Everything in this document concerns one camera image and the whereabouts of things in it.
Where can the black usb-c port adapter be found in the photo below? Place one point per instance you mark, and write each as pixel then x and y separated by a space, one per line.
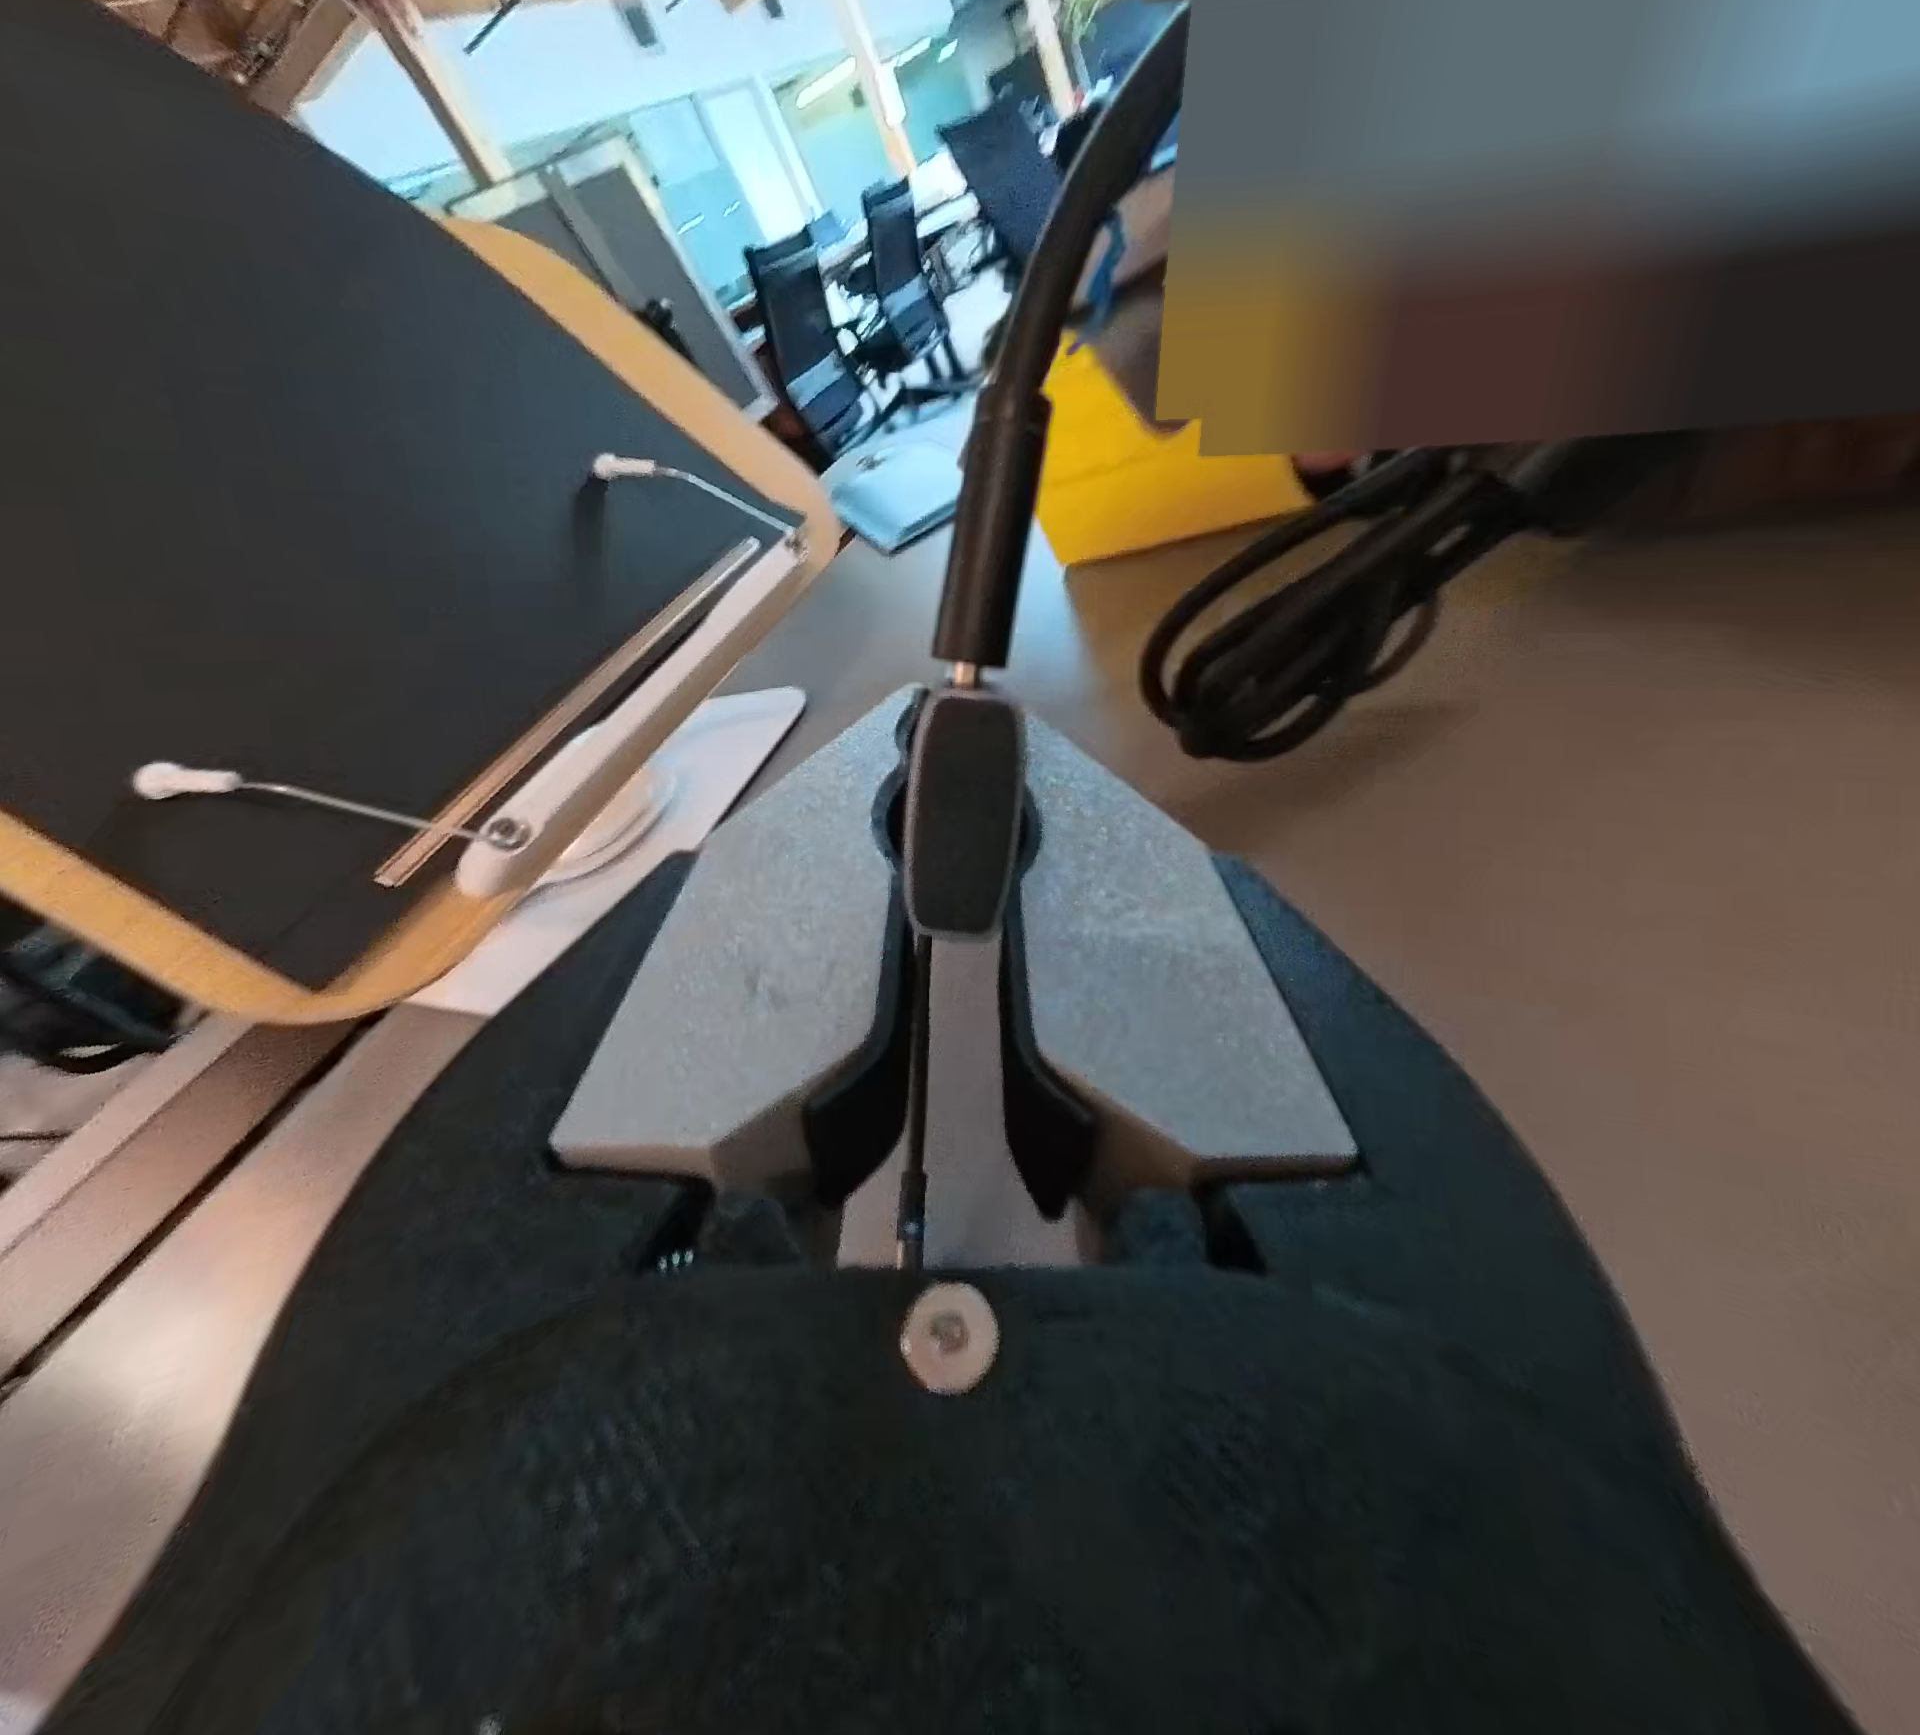
pixel 969 805

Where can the yellow box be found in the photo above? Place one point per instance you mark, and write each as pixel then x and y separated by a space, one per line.
pixel 1141 473

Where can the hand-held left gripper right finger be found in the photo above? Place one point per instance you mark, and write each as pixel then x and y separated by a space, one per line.
pixel 1154 999

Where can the black book stand board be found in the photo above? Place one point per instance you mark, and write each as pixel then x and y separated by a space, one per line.
pixel 300 413

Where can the pale blue pad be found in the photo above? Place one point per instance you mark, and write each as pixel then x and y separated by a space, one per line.
pixel 901 489

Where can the black office chair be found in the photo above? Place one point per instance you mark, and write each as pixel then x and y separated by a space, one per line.
pixel 802 323
pixel 905 263

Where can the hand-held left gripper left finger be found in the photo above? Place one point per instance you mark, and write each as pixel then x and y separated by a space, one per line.
pixel 734 969

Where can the grey partition panel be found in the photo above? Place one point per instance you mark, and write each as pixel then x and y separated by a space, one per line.
pixel 660 249

